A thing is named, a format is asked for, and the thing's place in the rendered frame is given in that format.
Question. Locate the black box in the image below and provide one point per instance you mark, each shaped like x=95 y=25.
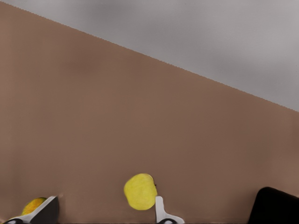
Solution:
x=275 y=206

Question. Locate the orange-green mango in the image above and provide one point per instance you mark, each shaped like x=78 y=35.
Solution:
x=32 y=206

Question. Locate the yellow apple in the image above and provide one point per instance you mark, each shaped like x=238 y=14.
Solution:
x=140 y=191

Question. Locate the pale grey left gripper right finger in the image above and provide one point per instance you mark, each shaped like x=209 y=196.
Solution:
x=160 y=211

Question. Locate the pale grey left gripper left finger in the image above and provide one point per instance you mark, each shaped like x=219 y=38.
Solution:
x=39 y=212

